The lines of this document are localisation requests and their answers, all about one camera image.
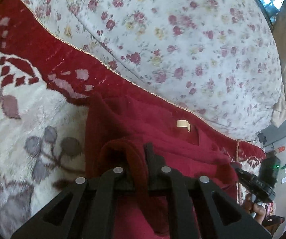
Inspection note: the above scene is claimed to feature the white floral duvet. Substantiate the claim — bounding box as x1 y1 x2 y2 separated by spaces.
21 0 281 139

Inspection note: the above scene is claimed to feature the dark red knit sweater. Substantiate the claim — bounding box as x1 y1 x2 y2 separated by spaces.
84 94 237 238

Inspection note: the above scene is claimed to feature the black device with green light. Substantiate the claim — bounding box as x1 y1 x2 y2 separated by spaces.
258 155 281 188

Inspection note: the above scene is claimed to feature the person's right hand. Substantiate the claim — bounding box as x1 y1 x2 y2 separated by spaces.
242 194 266 224

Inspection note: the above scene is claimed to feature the red and white plush blanket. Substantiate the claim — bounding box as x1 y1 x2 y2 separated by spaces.
0 0 265 238

